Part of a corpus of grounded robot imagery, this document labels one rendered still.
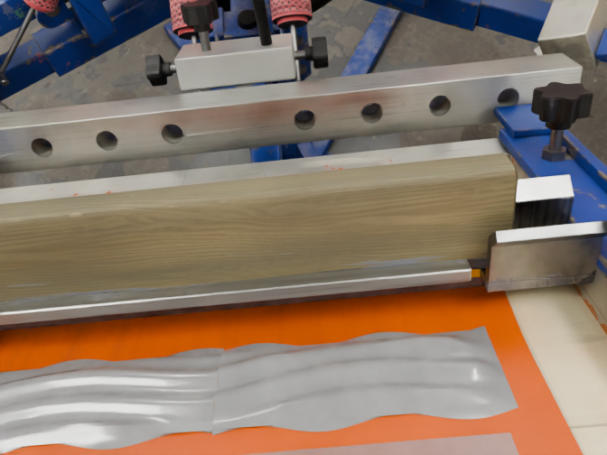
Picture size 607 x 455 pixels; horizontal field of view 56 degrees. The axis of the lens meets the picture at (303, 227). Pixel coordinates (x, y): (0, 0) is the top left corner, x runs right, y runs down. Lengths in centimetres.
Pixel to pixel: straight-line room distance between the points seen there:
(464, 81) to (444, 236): 24
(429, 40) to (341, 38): 32
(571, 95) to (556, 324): 18
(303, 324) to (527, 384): 15
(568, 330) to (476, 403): 9
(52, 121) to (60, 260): 25
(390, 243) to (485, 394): 11
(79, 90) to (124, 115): 172
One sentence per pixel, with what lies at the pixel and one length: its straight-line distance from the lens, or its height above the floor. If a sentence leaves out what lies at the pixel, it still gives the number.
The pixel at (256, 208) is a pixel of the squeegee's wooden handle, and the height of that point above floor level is 130.
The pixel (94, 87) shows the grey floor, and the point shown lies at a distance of 231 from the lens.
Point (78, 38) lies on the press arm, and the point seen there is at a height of 92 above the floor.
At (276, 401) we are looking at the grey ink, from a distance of 37.
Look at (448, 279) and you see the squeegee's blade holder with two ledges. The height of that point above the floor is 125.
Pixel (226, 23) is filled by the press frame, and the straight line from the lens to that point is 85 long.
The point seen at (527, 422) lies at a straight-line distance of 36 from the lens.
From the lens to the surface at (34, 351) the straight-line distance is 47.
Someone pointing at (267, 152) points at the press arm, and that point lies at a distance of 85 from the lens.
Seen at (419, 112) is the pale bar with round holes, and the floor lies 114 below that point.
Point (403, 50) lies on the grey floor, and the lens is 220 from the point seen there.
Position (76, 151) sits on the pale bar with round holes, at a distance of 64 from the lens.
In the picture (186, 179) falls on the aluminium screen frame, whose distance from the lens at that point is 56.
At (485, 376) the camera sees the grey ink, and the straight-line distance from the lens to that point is 38.
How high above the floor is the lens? 162
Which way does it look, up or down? 64 degrees down
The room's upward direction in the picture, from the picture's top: 10 degrees counter-clockwise
